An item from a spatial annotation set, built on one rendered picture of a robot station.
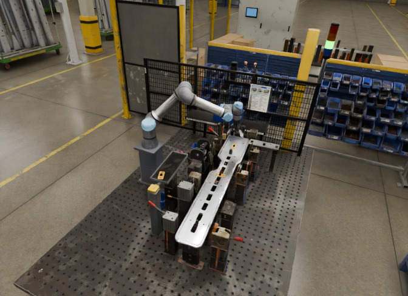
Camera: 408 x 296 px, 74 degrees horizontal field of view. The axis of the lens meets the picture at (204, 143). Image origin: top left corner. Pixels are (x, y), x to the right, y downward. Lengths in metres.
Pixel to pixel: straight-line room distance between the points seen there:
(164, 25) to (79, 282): 3.39
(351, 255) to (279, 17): 6.72
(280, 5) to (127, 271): 7.73
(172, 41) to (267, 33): 4.87
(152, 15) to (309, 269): 3.78
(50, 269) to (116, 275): 0.45
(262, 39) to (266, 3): 0.95
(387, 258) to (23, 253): 3.66
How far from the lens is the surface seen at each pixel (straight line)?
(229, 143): 2.65
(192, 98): 2.15
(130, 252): 2.15
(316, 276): 3.07
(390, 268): 3.48
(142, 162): 2.47
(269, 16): 8.67
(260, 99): 2.94
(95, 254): 2.20
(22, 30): 9.60
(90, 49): 9.69
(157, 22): 4.36
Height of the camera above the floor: 2.42
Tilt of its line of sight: 33 degrees down
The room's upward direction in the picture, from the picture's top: 3 degrees clockwise
